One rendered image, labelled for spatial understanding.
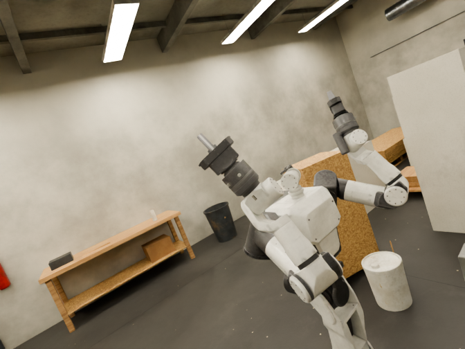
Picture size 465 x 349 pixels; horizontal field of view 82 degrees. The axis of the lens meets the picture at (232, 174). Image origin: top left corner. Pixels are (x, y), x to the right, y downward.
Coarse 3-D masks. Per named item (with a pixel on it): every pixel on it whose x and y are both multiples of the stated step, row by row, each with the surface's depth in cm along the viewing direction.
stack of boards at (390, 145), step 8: (400, 128) 707; (384, 136) 679; (392, 136) 641; (400, 136) 609; (376, 144) 625; (384, 144) 595; (392, 144) 565; (400, 144) 573; (384, 152) 542; (392, 152) 556; (400, 152) 570; (392, 160) 554; (400, 160) 576
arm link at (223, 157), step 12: (228, 144) 76; (216, 156) 76; (228, 156) 76; (204, 168) 76; (216, 168) 76; (228, 168) 76; (240, 168) 75; (252, 168) 78; (228, 180) 75; (240, 180) 74
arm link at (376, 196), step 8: (352, 184) 113; (360, 184) 112; (368, 184) 112; (352, 192) 112; (360, 192) 110; (368, 192) 109; (376, 192) 107; (384, 192) 109; (392, 192) 102; (400, 192) 100; (352, 200) 114; (360, 200) 111; (368, 200) 109; (376, 200) 106; (384, 200) 104; (392, 200) 102; (400, 200) 101; (384, 208) 108; (392, 208) 104
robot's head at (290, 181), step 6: (294, 168) 109; (288, 174) 101; (294, 174) 101; (300, 174) 109; (282, 180) 102; (288, 180) 101; (294, 180) 100; (282, 186) 103; (288, 186) 102; (294, 186) 101; (300, 186) 105; (288, 192) 108; (294, 192) 105
